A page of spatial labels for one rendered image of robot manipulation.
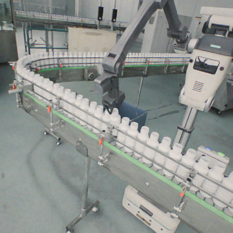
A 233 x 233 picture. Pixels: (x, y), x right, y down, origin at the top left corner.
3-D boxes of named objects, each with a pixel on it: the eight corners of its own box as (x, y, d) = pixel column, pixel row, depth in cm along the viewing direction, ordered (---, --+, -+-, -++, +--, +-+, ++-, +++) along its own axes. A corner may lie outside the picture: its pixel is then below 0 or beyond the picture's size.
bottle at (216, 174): (208, 200, 79) (224, 173, 70) (195, 190, 83) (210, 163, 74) (215, 195, 82) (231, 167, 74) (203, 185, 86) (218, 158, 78)
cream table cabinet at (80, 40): (101, 71, 586) (105, 30, 528) (111, 77, 543) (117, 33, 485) (67, 73, 527) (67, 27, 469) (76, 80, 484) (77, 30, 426)
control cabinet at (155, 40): (153, 66, 745) (165, 11, 651) (162, 69, 710) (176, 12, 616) (137, 66, 701) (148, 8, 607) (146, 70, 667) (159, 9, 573)
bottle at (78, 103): (85, 119, 124) (87, 95, 116) (80, 122, 119) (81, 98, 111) (78, 115, 126) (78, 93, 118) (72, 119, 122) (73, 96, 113)
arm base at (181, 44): (184, 48, 127) (192, 32, 126) (182, 43, 120) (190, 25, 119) (172, 46, 131) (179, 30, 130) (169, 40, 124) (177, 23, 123)
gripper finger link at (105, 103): (102, 113, 95) (100, 98, 89) (111, 107, 99) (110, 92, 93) (112, 119, 92) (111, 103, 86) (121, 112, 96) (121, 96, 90)
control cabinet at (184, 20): (168, 65, 792) (181, 14, 698) (177, 68, 758) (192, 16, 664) (154, 66, 749) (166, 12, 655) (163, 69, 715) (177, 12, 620)
